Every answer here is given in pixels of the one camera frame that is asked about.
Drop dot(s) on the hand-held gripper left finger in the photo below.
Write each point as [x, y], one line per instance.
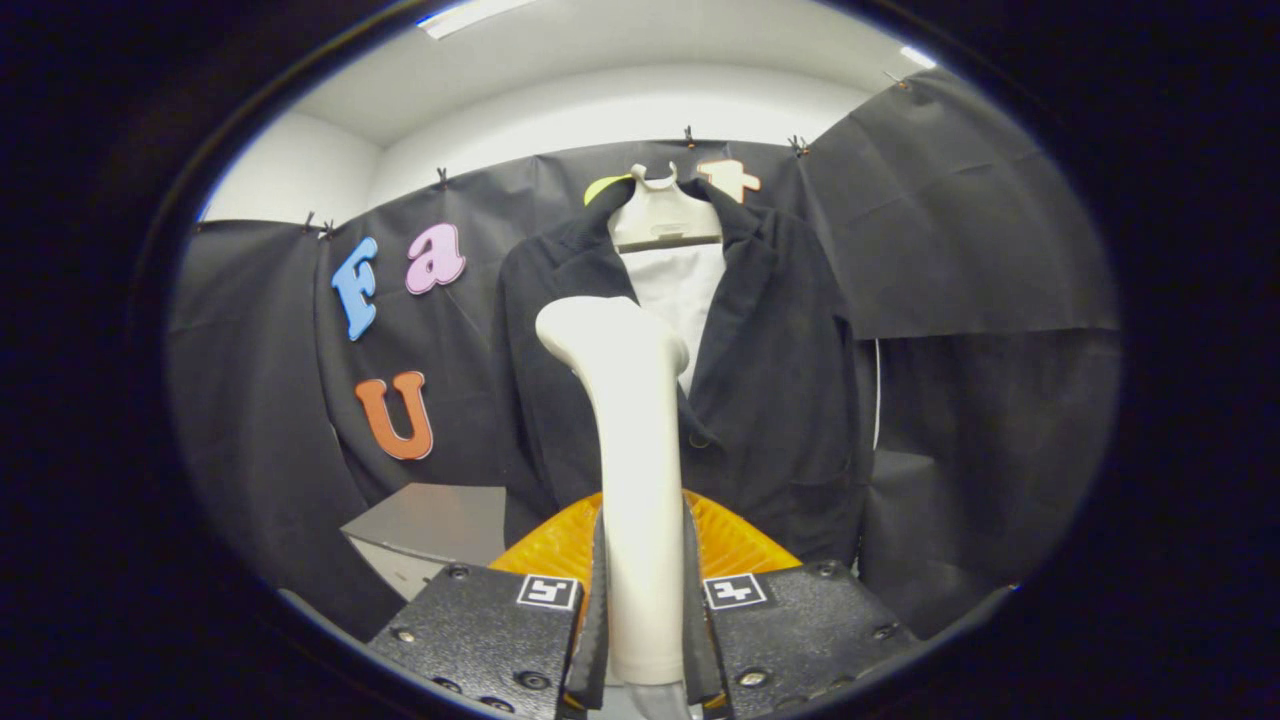
[490, 640]

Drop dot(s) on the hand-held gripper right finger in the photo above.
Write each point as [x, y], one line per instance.
[800, 630]

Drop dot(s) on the black button jacket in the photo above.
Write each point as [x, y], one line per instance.
[780, 400]

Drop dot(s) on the white garment steamer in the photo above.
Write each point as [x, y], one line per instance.
[640, 450]

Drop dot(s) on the grey drawer cabinet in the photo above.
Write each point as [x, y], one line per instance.
[430, 520]

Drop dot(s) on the white mannequin torso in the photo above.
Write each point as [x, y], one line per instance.
[670, 290]

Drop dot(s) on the black backdrop cloth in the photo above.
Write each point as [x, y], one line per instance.
[980, 250]

